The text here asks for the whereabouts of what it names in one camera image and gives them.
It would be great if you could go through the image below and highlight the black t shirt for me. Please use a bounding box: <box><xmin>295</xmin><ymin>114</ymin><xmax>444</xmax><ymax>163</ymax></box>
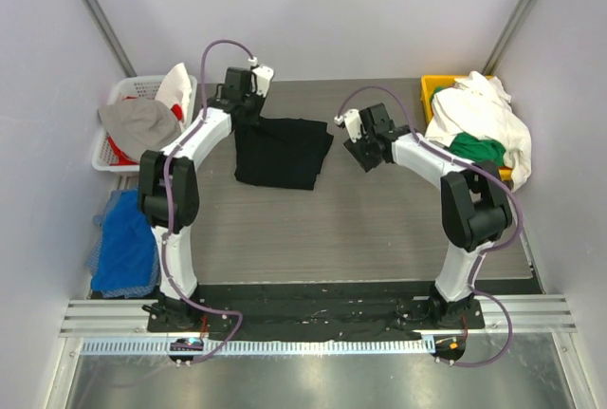
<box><xmin>234</xmin><ymin>117</ymin><xmax>333</xmax><ymax>191</ymax></box>

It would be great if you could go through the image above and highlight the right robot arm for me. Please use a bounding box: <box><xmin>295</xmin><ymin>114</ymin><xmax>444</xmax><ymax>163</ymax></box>
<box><xmin>334</xmin><ymin>103</ymin><xmax>513</xmax><ymax>328</ymax></box>

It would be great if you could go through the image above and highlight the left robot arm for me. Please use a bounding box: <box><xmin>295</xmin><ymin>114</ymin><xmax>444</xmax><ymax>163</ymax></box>
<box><xmin>138</xmin><ymin>63</ymin><xmax>274</xmax><ymax>332</ymax></box>

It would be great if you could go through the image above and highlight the white and red garment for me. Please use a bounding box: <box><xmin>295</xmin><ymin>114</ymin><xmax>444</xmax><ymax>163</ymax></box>
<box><xmin>108</xmin><ymin>63</ymin><xmax>191</xmax><ymax>165</ymax></box>

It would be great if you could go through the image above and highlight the yellow plastic bin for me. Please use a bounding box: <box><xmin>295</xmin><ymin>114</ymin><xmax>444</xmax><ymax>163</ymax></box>
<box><xmin>420</xmin><ymin>75</ymin><xmax>512</xmax><ymax>181</ymax></box>

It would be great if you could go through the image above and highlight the green t shirt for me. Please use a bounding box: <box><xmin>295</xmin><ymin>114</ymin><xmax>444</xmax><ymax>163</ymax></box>
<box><xmin>449</xmin><ymin>133</ymin><xmax>506</xmax><ymax>166</ymax></box>

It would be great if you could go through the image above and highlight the white plastic laundry basket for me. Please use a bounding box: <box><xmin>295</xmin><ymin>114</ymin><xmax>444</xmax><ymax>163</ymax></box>
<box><xmin>91</xmin><ymin>75</ymin><xmax>198</xmax><ymax>174</ymax></box>

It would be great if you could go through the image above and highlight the beige grey shirt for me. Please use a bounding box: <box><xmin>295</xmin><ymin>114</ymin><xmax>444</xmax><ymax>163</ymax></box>
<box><xmin>98</xmin><ymin>98</ymin><xmax>182</xmax><ymax>161</ymax></box>

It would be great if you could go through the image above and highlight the white t shirt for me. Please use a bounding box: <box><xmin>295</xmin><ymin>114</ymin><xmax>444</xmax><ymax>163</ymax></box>
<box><xmin>425</xmin><ymin>71</ymin><xmax>532</xmax><ymax>190</ymax></box>

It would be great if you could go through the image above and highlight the blue checkered shirt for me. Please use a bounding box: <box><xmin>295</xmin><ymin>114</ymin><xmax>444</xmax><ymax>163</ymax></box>
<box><xmin>84</xmin><ymin>189</ymin><xmax>160</xmax><ymax>300</ymax></box>

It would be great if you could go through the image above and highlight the solid blue shirt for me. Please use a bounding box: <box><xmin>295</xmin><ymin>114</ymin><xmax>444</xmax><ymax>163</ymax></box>
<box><xmin>90</xmin><ymin>190</ymin><xmax>157</xmax><ymax>292</ymax></box>

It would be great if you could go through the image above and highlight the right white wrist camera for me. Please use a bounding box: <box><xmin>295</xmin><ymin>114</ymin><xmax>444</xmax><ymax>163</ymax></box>
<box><xmin>334</xmin><ymin>109</ymin><xmax>365</xmax><ymax>143</ymax></box>

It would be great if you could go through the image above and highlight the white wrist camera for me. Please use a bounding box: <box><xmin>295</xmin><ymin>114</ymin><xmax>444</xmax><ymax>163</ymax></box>
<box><xmin>248</xmin><ymin>57</ymin><xmax>275</xmax><ymax>98</ymax></box>
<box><xmin>334</xmin><ymin>109</ymin><xmax>365</xmax><ymax>143</ymax></box>

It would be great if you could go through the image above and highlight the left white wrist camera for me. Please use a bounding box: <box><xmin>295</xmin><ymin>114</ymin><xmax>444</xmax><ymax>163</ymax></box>
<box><xmin>248</xmin><ymin>57</ymin><xmax>275</xmax><ymax>98</ymax></box>

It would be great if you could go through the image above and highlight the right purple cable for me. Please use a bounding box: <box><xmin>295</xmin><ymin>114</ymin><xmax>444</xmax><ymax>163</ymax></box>
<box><xmin>336</xmin><ymin>85</ymin><xmax>525</xmax><ymax>368</ymax></box>

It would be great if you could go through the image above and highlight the purple cable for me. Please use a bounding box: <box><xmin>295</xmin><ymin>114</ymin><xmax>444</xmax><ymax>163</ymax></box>
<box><xmin>336</xmin><ymin>85</ymin><xmax>525</xmax><ymax>368</ymax></box>
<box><xmin>160</xmin><ymin>39</ymin><xmax>257</xmax><ymax>365</ymax></box>

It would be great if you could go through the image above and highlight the left corner aluminium post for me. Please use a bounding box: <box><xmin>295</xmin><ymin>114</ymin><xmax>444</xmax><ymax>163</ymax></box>
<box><xmin>81</xmin><ymin>0</ymin><xmax>137</xmax><ymax>77</ymax></box>

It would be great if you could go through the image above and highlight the corner aluminium post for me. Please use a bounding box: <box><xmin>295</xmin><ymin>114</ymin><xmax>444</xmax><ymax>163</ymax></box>
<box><xmin>482</xmin><ymin>0</ymin><xmax>537</xmax><ymax>76</ymax></box>
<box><xmin>81</xmin><ymin>0</ymin><xmax>137</xmax><ymax>77</ymax></box>

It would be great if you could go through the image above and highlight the aluminium rail frame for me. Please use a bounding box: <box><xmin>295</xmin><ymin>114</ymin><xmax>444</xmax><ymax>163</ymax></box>
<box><xmin>59</xmin><ymin>295</ymin><xmax>577</xmax><ymax>338</ymax></box>

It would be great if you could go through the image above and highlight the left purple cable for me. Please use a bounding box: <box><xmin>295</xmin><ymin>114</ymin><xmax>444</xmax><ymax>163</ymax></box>
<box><xmin>160</xmin><ymin>39</ymin><xmax>257</xmax><ymax>365</ymax></box>

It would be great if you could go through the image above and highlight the white slotted cable duct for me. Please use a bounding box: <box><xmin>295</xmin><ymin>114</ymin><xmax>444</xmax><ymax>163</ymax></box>
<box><xmin>81</xmin><ymin>336</ymin><xmax>435</xmax><ymax>360</ymax></box>

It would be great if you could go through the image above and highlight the right corner aluminium post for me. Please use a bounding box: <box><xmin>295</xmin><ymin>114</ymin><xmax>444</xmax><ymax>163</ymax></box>
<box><xmin>482</xmin><ymin>0</ymin><xmax>537</xmax><ymax>76</ymax></box>

